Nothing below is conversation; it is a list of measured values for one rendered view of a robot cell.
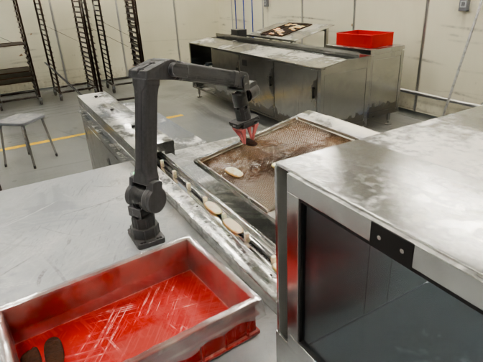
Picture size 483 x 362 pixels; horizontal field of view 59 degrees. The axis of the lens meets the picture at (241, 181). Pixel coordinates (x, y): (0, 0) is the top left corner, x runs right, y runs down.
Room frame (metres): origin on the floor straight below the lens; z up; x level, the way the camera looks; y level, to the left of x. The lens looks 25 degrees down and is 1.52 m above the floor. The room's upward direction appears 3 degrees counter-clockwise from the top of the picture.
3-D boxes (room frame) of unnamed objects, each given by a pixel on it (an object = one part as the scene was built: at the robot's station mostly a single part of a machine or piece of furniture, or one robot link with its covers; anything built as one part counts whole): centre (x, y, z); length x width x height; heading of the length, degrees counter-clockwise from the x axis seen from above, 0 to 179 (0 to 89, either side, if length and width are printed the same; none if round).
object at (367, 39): (4.81, -1.42, 0.94); 0.51 x 0.36 x 0.13; 33
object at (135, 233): (1.13, 0.31, 0.86); 0.12 x 0.09 x 0.08; 29
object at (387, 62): (4.81, -1.42, 0.44); 0.70 x 0.55 x 0.87; 29
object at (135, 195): (1.15, 0.30, 0.94); 0.09 x 0.05 x 0.10; 144
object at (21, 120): (4.05, 2.12, 0.23); 0.36 x 0.36 x 0.46; 75
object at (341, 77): (5.49, -0.58, 0.51); 3.00 x 1.26 x 1.03; 29
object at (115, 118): (2.27, 0.67, 0.89); 1.25 x 0.18 x 0.09; 29
